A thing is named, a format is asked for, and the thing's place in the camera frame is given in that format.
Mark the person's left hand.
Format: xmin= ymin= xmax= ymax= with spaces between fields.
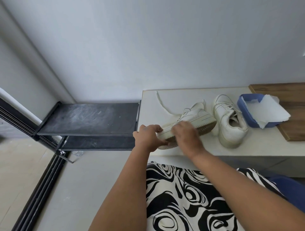
xmin=133 ymin=124 xmax=169 ymax=153

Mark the person's right hand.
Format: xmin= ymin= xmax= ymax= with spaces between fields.
xmin=172 ymin=121 xmax=206 ymax=159

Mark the white sneaker with gum sole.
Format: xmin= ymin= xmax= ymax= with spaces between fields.
xmin=156 ymin=102 xmax=217 ymax=150

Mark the person's left forearm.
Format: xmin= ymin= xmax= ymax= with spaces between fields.
xmin=89 ymin=145 xmax=153 ymax=231

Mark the person's right forearm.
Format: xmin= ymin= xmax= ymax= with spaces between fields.
xmin=191 ymin=149 xmax=305 ymax=231

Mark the white shoelace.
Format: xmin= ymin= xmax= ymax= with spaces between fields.
xmin=156 ymin=91 xmax=206 ymax=115

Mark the white leather sneaker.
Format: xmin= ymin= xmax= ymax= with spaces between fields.
xmin=212 ymin=94 xmax=249 ymax=149

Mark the black and white patterned garment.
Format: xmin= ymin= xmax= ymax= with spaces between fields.
xmin=146 ymin=161 xmax=287 ymax=231

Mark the blue plastic basin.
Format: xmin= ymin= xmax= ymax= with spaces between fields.
xmin=237 ymin=93 xmax=283 ymax=129

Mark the black metal shoe rack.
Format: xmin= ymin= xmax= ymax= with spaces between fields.
xmin=31 ymin=101 xmax=141 ymax=165

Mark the white paper sheet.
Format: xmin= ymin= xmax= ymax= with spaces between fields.
xmin=245 ymin=94 xmax=291 ymax=129

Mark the brown wooden board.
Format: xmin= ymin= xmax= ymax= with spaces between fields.
xmin=249 ymin=82 xmax=305 ymax=142

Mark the blue stool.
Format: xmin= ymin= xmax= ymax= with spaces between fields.
xmin=269 ymin=175 xmax=305 ymax=216

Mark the black sliding door frame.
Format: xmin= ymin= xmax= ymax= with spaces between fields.
xmin=0 ymin=97 xmax=70 ymax=231

